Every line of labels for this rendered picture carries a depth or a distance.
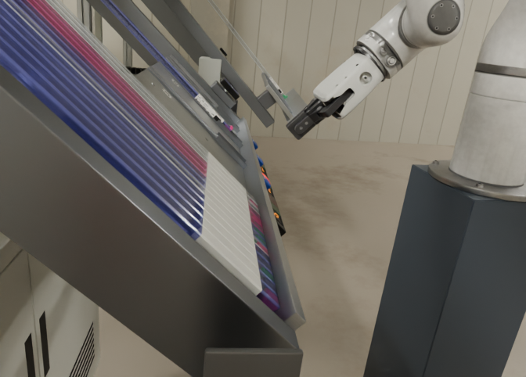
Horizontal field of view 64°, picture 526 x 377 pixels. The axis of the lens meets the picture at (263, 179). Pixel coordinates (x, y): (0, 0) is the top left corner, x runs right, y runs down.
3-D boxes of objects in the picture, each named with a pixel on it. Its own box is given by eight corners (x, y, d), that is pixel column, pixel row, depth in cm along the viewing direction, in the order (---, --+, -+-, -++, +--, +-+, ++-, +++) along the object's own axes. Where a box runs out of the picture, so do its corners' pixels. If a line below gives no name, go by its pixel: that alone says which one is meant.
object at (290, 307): (222, 142, 91) (246, 120, 90) (229, 382, 29) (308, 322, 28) (218, 138, 91) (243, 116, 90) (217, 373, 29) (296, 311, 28)
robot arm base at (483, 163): (490, 166, 86) (517, 73, 79) (572, 202, 68) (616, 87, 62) (408, 163, 81) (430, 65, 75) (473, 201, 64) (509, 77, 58)
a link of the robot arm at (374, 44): (410, 72, 66) (395, 84, 66) (389, 67, 74) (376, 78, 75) (380, 30, 63) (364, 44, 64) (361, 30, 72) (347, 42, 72)
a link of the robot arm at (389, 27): (411, 70, 65) (391, 69, 74) (480, 8, 63) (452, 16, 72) (378, 27, 63) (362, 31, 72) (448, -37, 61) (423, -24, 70)
